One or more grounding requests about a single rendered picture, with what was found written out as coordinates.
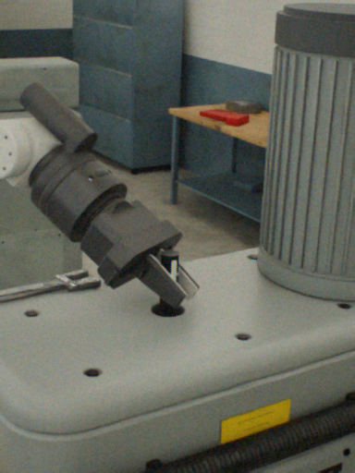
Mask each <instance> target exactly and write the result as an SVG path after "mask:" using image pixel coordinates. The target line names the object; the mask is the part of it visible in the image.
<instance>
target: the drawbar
mask: <svg viewBox="0 0 355 473"><path fill-rule="evenodd" d="M178 260H179V252H178V251H174V250H165V251H162V259H161V264H162V265H163V266H164V267H165V269H166V271H167V272H168V273H169V274H172V273H171V261H177V273H178ZM160 316H161V317H177V309H175V308H174V307H172V306H170V305H169V304H168V303H166V302H165V301H164V300H163V299H162V298H161V297H160Z"/></svg>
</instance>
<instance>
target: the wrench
mask: <svg viewBox="0 0 355 473"><path fill-rule="evenodd" d="M87 277H88V270H86V269H81V270H76V271H71V273H64V274H60V275H56V276H55V279H54V280H49V281H43V282H39V283H34V284H28V285H20V286H19V287H14V288H9V289H5V290H0V303H1V302H6V301H7V300H11V299H16V298H21V297H29V296H35V295H39V294H43V293H49V292H53V291H57V290H63V289H66V290H67V291H69V292H71V291H75V290H79V291H80V290H83V289H88V288H94V287H97V286H101V280H100V279H99V278H92V279H86V280H81V281H77V282H72V280H78V279H82V278H87Z"/></svg>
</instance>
